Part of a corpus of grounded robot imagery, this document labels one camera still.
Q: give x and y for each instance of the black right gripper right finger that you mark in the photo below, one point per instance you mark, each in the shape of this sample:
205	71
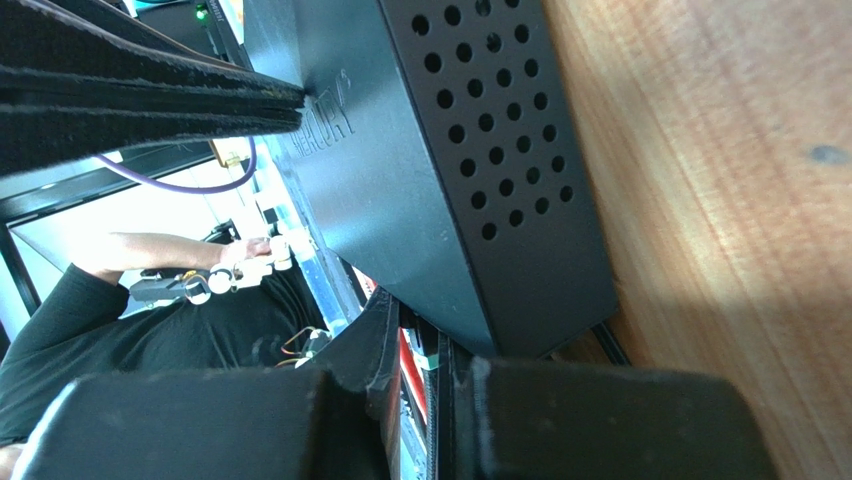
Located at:
519	419

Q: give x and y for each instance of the person in black shirt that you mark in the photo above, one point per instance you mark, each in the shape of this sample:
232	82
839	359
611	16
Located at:
83	328

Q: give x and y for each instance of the white teleoperation handle device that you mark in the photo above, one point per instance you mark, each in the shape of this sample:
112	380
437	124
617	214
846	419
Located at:
197	285

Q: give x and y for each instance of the aluminium frame rail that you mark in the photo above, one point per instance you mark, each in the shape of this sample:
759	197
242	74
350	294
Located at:
278	194

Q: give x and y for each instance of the black network switch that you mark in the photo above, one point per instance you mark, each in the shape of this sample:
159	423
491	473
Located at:
438	156

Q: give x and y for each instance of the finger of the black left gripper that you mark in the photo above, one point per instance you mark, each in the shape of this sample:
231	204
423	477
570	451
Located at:
47	49
37	138

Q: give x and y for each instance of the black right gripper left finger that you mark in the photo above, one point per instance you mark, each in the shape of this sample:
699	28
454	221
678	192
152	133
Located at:
334	417

